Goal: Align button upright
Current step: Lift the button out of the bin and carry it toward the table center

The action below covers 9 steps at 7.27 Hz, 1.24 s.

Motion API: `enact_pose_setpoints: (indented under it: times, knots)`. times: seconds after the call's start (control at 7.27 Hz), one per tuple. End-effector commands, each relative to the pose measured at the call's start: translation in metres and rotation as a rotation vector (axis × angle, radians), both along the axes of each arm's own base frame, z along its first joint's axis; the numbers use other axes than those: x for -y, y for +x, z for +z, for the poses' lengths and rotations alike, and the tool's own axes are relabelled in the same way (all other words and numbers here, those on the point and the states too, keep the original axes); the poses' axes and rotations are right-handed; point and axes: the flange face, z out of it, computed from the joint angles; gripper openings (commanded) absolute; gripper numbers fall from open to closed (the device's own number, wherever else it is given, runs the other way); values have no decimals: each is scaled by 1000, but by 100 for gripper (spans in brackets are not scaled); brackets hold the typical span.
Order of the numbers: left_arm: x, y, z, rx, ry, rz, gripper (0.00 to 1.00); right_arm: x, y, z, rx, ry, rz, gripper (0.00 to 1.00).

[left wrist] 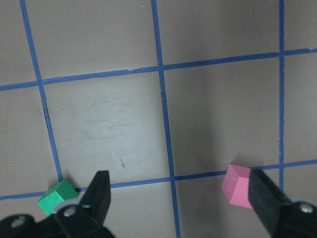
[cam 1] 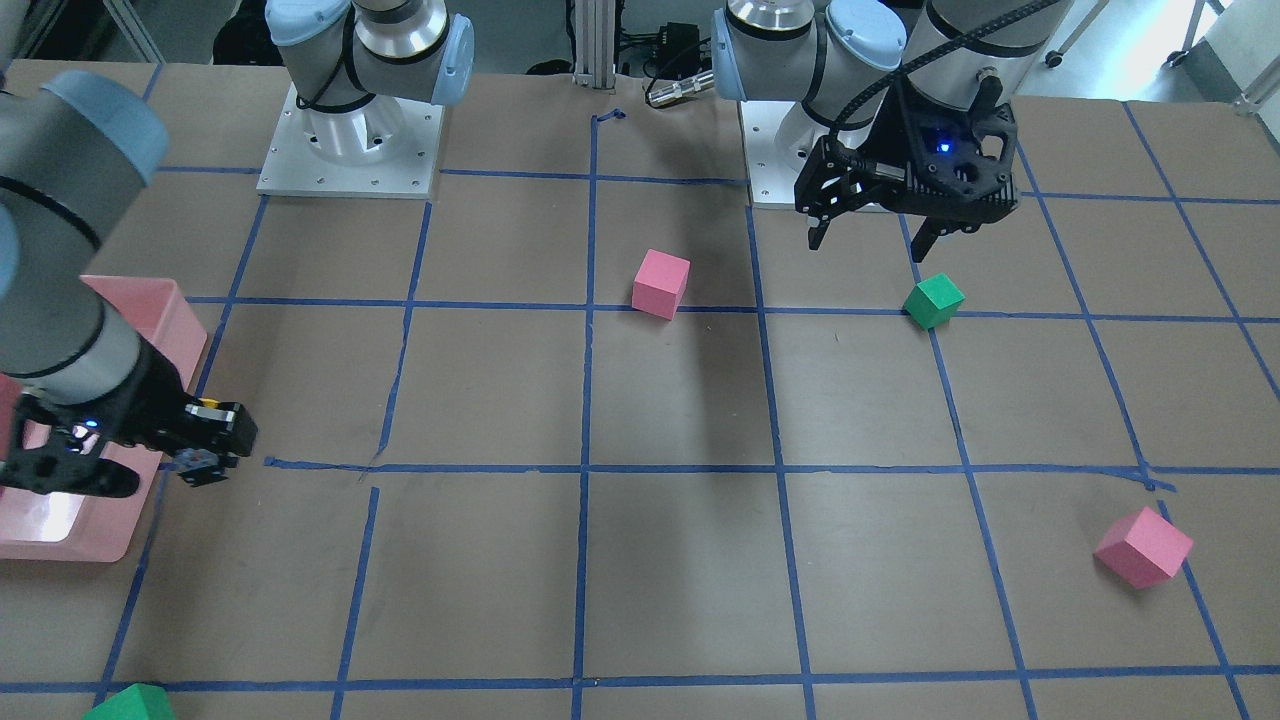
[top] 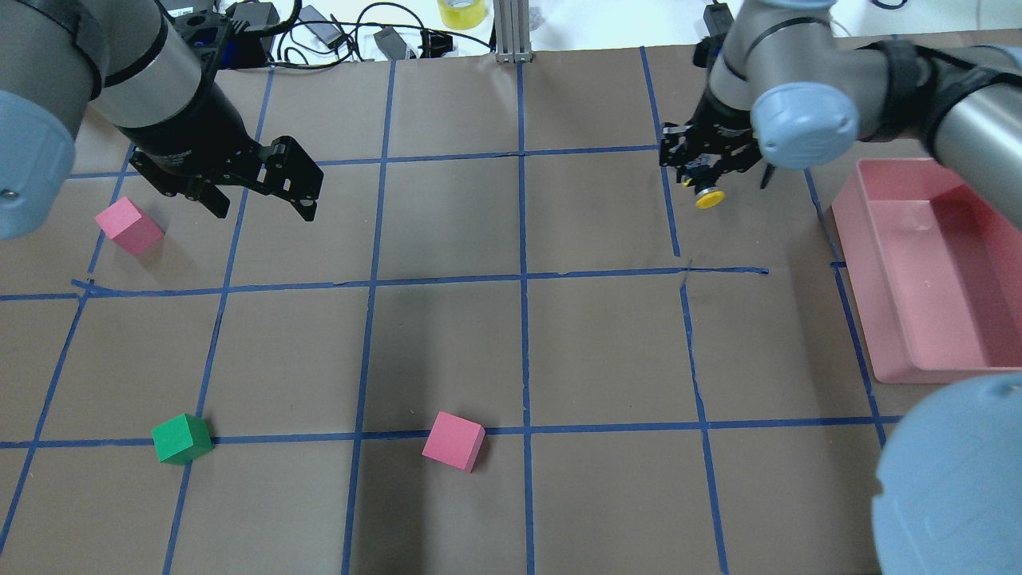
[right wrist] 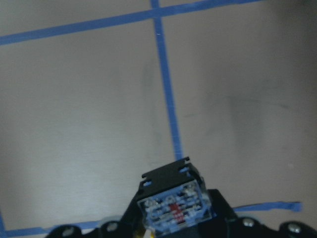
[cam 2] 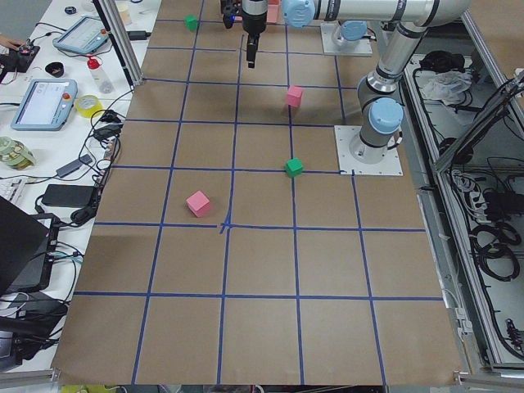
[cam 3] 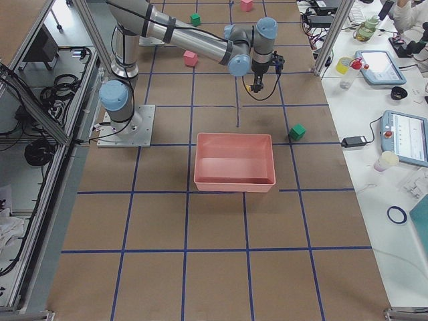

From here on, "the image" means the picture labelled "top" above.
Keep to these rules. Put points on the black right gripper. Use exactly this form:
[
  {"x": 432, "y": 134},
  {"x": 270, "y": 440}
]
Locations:
[{"x": 719, "y": 124}]

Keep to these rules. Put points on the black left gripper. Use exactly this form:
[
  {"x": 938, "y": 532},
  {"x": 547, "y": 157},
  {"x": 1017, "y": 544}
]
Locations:
[{"x": 194, "y": 125}]

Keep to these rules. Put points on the yellow push button switch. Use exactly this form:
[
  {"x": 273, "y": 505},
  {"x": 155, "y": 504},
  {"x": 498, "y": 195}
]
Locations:
[{"x": 707, "y": 193}]

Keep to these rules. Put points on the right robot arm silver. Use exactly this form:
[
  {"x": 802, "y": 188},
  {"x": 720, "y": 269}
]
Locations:
[{"x": 950, "y": 472}]

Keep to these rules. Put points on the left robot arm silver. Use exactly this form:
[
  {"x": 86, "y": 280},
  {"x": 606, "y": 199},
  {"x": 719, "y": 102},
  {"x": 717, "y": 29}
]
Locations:
[{"x": 153, "y": 77}]

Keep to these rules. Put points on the pink cube near edge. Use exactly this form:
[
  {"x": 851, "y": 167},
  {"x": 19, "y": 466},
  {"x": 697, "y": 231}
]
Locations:
[{"x": 129, "y": 227}]

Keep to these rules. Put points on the black power adapter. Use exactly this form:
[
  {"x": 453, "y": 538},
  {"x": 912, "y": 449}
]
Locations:
[{"x": 248, "y": 49}]

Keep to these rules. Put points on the pink plastic bin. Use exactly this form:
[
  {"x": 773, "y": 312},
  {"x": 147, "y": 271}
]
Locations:
[{"x": 935, "y": 273}]

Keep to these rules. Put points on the green cube near base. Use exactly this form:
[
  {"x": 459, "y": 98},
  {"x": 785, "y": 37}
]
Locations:
[{"x": 181, "y": 439}]

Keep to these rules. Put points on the yellow tape roll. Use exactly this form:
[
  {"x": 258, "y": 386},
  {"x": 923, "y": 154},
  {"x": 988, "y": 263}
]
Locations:
[{"x": 462, "y": 14}]

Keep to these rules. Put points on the pink cube near bases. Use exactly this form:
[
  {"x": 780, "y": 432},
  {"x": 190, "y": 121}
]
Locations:
[{"x": 454, "y": 441}]

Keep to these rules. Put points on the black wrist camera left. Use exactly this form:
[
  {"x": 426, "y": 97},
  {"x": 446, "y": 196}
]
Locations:
[{"x": 207, "y": 34}]

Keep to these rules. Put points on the aluminium frame post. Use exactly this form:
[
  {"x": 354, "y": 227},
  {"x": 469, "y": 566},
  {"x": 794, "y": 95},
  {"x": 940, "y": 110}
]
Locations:
[{"x": 511, "y": 29}]

